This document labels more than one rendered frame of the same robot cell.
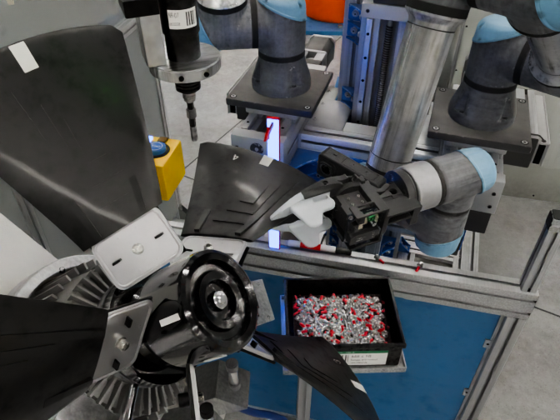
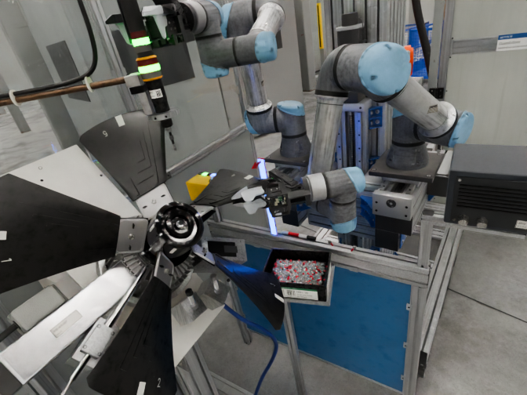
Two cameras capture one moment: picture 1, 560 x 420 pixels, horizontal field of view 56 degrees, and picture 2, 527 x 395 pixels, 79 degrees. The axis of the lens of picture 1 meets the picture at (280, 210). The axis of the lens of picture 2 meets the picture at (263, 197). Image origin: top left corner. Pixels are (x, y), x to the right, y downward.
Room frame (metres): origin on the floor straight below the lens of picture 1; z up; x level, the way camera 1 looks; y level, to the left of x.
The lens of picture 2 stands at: (-0.14, -0.37, 1.61)
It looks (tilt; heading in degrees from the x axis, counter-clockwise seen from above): 29 degrees down; 23
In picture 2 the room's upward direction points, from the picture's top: 11 degrees counter-clockwise
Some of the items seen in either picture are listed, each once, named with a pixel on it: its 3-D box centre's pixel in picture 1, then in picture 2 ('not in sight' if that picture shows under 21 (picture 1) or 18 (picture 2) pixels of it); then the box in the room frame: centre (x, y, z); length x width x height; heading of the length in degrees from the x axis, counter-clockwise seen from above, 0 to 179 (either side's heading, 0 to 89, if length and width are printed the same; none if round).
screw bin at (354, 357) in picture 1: (340, 321); (297, 273); (0.64, -0.12, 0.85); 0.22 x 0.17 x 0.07; 91
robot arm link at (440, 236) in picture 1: (432, 218); (339, 210); (0.68, -0.26, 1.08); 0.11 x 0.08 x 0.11; 49
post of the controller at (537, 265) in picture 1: (542, 252); (425, 240); (0.71, -0.51, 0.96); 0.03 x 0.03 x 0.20; 77
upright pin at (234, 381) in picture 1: (232, 374); (216, 283); (0.44, 0.07, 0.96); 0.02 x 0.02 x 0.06
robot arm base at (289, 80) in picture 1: (281, 66); (295, 141); (1.24, 0.00, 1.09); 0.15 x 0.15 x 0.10
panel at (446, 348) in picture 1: (312, 358); (308, 311); (0.81, -0.09, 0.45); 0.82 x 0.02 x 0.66; 77
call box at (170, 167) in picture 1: (140, 167); (210, 189); (0.90, 0.30, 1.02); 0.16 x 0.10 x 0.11; 77
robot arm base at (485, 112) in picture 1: (486, 95); (407, 150); (1.09, -0.48, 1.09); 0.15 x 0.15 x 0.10
